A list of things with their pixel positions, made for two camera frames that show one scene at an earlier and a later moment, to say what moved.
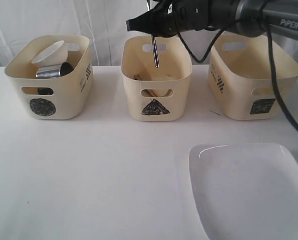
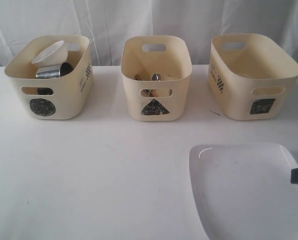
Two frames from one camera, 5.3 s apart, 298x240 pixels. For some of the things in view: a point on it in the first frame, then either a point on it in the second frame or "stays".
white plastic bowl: [55, 54] stays
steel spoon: [155, 50] to [156, 77]
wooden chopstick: [152, 93] stays
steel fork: [170, 93] to [146, 93]
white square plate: [250, 191] stays
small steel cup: [65, 68] stays
